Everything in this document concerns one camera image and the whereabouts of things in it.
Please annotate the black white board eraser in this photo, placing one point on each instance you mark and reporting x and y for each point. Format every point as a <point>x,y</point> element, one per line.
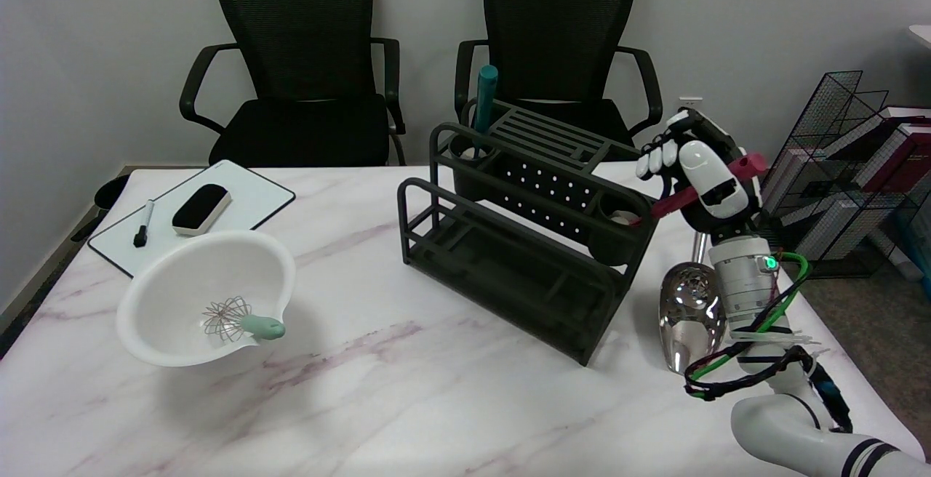
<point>200,208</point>

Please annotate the maroon hardcover book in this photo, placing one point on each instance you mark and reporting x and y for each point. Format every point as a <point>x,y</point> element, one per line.
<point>898,153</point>

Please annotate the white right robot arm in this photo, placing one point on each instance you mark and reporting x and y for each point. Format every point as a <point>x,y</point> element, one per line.
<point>749,288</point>

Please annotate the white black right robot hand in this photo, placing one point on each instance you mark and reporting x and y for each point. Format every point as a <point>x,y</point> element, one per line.
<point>716,179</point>

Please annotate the black round floor object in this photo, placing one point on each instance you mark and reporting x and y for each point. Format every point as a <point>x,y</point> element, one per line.
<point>110,190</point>

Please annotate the white wall socket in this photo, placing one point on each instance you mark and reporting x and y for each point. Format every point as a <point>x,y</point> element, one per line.
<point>692,102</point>

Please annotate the white book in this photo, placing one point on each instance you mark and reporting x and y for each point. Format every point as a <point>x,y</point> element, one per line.
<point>829,226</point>

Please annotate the white plastic mixing bowl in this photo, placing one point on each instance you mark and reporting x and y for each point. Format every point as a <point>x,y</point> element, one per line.
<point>189,281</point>

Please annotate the small white whiteboard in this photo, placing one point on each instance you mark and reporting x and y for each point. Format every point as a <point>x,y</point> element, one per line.
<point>254,197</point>

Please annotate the black metal dish rack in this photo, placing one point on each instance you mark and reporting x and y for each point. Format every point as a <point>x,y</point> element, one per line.
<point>480,259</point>

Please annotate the silver metal scoop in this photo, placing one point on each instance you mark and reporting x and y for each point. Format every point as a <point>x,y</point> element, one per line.
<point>691,310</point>

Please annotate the black whiteboard marker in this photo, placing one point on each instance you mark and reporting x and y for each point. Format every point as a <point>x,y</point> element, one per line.
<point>144,224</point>

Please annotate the pink sponge bottle brush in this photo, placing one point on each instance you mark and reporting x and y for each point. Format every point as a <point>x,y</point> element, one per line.
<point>669,205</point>

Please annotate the black mesh office chair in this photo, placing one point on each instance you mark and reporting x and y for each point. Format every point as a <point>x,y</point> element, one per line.
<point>298,48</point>
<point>560,26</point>

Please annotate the white table corner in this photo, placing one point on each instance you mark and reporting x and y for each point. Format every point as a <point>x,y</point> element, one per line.
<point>922,33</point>

